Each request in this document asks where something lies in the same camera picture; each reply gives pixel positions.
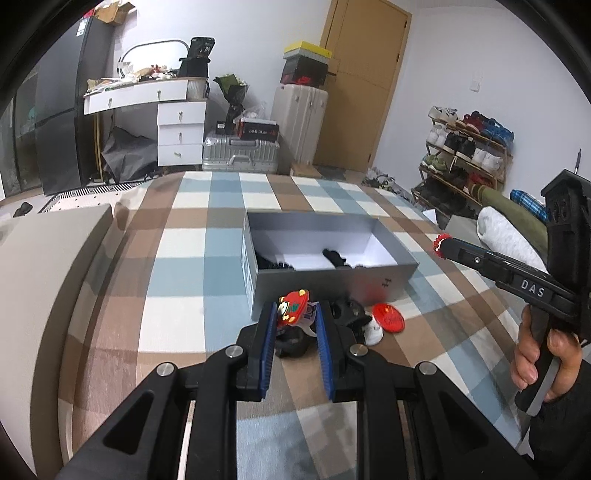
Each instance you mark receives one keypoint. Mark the white round badge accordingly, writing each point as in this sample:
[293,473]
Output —
[375,336]

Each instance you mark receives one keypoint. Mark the plaid blanket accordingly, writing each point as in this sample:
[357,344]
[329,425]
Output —
[194,277]

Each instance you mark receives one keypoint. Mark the grey cushion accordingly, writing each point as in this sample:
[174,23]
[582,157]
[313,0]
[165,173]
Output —
[461,226]

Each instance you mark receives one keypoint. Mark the orange wooden board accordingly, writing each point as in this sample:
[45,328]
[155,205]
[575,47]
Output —
[97,147]

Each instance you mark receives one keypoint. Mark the black claw hair clip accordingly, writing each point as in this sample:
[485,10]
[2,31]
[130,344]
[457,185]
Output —
[337,257]

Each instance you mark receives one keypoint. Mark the person's right hand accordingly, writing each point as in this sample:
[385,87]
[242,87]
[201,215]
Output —
[524,364]

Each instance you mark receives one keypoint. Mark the white suitcase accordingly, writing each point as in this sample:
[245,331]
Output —
[298,124]

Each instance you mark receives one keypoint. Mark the shoe rack with shoes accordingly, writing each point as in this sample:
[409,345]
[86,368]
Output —
[461,145]

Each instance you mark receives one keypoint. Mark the person's right forearm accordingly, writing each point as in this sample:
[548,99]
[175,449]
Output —
[568,429]

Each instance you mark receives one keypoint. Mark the green folded blanket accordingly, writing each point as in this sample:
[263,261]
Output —
[508,203]

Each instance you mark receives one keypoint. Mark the black chunky hair clip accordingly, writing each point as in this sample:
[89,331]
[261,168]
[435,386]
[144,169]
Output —
[351,314]

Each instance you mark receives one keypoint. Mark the grey cardboard box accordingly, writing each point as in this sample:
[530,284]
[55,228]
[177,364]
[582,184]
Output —
[332,284]

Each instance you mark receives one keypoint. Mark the dark grey refrigerator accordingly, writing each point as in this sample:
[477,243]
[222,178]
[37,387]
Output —
[64,115]

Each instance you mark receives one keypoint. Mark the pair of slippers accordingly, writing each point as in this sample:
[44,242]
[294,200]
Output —
[378,180]

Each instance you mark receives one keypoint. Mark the blue plaid cloth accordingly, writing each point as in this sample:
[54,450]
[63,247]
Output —
[531,203]

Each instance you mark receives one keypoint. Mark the black fabric bag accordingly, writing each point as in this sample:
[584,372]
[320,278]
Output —
[129,154]

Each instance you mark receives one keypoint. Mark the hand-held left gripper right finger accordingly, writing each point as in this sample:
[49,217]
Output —
[325,355]

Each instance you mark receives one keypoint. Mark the red cartoon hair clip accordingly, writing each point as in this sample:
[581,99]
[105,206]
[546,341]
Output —
[293,307]

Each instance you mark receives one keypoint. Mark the small black box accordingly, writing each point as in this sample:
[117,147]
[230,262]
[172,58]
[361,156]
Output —
[225,127]

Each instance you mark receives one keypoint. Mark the dark wrapped bouquet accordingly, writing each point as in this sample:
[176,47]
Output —
[233,92]

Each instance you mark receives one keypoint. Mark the striped rug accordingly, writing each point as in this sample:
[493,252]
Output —
[83,193]

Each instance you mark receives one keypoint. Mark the black paper bag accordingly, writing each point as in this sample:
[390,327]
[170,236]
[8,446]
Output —
[198,57]

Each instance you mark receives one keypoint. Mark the wooden shoe rack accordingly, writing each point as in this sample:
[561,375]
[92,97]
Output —
[505,159]

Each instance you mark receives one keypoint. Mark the silver suitcase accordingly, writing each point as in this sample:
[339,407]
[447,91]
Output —
[240,152]

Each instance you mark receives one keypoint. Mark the beige mattress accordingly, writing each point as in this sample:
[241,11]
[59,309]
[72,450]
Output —
[41,300]

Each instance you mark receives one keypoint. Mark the open cardboard boxes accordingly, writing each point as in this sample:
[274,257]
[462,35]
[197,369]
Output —
[113,11]

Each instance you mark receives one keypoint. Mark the black slipper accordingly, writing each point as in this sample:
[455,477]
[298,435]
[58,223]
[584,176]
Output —
[22,210]

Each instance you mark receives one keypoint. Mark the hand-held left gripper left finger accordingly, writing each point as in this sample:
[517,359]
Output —
[267,350]

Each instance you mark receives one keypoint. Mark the white ribbed bin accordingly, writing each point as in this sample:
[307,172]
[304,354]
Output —
[196,87]

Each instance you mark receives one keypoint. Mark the flat cardboard piece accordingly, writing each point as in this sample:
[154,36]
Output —
[304,170]

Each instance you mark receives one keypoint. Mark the white dressing desk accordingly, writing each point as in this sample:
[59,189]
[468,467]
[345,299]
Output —
[180,138]

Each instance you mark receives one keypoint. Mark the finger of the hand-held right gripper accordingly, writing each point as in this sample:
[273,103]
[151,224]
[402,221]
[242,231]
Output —
[466,256]

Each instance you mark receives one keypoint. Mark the desk clutter pile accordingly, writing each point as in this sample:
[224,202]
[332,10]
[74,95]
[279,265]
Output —
[138,74]

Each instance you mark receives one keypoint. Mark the oval mirror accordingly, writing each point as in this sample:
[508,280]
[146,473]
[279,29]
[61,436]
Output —
[152,53]

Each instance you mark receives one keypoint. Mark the red and black shoe box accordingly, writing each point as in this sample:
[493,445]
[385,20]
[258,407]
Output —
[302,81]

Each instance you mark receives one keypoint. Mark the wooden door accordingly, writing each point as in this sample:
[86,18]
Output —
[364,92]

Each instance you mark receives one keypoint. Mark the glass door cabinet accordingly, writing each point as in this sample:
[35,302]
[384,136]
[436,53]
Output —
[23,138]

